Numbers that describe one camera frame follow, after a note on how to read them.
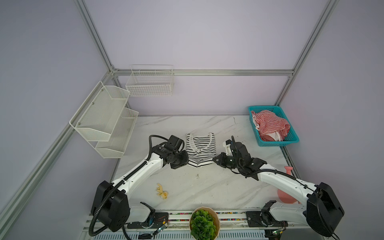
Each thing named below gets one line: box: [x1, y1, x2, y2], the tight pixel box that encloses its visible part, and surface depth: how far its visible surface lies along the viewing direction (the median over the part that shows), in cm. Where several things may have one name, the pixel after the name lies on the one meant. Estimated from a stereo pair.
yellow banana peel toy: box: [156, 183, 169, 200], surface depth 82 cm
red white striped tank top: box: [251, 110, 291, 142], surface depth 106 cm
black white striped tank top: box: [185, 132, 217, 167], surface depth 103 cm
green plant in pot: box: [189, 206, 221, 240], surface depth 64 cm
